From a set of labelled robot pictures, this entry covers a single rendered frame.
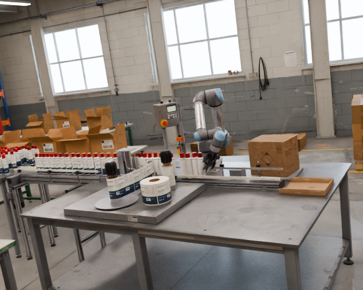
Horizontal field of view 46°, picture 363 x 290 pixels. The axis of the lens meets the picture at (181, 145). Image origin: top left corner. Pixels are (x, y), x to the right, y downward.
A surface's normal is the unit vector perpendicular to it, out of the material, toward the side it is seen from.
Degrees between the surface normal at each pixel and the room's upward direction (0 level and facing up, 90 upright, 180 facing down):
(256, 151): 90
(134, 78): 90
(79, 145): 90
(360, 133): 90
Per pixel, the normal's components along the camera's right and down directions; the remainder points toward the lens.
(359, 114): -0.41, 0.24
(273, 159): -0.61, 0.24
